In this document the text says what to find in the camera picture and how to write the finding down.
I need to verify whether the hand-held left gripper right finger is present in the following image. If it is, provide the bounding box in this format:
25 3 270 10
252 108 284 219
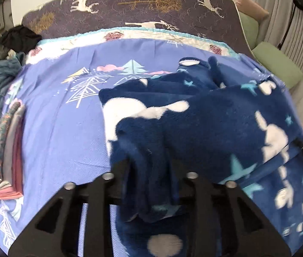
170 161 292 257

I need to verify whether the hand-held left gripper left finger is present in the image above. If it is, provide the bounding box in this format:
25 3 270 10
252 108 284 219
8 159 130 257

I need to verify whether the navy fleece garment white print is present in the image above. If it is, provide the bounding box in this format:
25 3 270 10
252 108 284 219
99 56 303 257

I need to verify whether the stack of folded clothes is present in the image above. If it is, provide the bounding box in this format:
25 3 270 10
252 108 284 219
0 124 26 202

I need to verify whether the blue tree-print bed sheet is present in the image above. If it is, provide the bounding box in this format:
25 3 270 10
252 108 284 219
0 39 302 257

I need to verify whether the green cushion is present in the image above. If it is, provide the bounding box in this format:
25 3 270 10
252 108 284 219
238 12 261 51
250 41 303 89

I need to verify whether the white curtain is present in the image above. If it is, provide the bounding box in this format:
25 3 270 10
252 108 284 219
258 0 303 108

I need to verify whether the grey folded cloth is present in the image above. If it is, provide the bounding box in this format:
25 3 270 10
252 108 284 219
2 104 27 191

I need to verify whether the black floor lamp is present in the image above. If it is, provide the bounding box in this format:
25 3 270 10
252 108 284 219
277 0 303 50

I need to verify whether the white quilt teal edge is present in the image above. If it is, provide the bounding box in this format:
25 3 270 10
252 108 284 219
24 28 241 65

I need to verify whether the beige pink pillow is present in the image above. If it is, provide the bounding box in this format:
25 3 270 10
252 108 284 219
234 0 270 20

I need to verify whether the purple deer-print mattress cover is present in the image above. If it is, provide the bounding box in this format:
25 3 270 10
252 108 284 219
22 0 251 57

